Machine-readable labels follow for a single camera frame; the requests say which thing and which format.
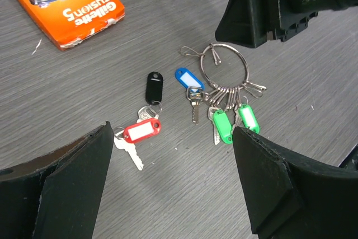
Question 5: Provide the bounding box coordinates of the silver key with black tag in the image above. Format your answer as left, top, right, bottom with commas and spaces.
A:
136, 101, 163, 123

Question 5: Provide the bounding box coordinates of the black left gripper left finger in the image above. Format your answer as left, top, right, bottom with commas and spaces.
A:
1, 121, 114, 238

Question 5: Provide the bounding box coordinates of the black plastic bin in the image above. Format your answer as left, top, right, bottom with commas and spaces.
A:
215, 0, 357, 48

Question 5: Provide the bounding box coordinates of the black key tag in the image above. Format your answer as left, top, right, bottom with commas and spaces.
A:
145, 72, 163, 105

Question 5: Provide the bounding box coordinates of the orange Gillette razor box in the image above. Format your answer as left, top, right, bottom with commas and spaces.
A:
17, 0, 125, 50

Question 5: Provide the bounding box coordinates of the silver key with blue tag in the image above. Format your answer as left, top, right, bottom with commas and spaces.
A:
186, 86, 203, 125

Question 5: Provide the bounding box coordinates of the blue key tag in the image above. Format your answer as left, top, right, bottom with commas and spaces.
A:
175, 67, 205, 90

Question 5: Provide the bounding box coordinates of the silver key with red tag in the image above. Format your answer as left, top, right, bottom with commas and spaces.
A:
114, 130, 144, 171

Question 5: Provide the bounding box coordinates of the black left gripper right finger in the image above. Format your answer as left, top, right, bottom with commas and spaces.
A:
233, 127, 357, 238

